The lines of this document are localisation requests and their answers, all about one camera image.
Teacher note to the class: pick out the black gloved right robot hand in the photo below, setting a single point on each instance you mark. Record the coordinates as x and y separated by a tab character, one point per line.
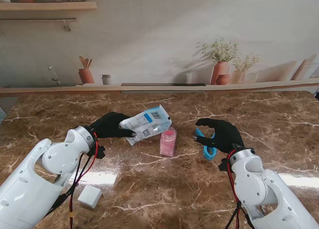
226	137

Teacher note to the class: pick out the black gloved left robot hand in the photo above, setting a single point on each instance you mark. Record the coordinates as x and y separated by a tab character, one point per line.
107	125

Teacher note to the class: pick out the blue plastic bag clip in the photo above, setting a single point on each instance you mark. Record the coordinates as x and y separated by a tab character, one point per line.
209	154

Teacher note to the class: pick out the white and blue seasoning bag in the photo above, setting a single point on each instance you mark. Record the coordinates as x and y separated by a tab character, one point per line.
147	124

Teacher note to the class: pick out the clear bottle with pink seasoning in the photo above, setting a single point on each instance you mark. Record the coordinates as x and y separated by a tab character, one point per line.
168	145

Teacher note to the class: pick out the white square bottle cap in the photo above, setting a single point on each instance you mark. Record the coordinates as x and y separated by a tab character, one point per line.
89	196

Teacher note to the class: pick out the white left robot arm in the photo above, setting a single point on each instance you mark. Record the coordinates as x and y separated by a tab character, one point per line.
37	174

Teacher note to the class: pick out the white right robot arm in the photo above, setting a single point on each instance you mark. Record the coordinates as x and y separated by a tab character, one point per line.
254	186

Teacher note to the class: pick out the beige vase with flowers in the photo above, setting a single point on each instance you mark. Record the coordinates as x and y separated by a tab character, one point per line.
238	76

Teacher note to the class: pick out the black edge object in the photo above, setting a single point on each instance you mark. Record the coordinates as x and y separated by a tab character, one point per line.
317	95

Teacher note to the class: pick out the wooden cutting boards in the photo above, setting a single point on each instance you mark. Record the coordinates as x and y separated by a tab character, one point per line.
302	69

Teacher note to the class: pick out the grey blue edge object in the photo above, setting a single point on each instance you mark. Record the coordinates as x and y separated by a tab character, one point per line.
2	114

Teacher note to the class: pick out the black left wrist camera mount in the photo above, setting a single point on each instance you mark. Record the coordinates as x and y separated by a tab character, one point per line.
99	151

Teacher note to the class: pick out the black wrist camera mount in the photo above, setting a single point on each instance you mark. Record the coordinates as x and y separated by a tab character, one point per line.
223	165
99	151

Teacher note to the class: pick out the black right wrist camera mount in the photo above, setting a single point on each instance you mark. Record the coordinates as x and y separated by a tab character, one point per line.
223	165

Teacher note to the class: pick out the wooden wall shelf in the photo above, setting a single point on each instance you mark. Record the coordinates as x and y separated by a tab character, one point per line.
49	6

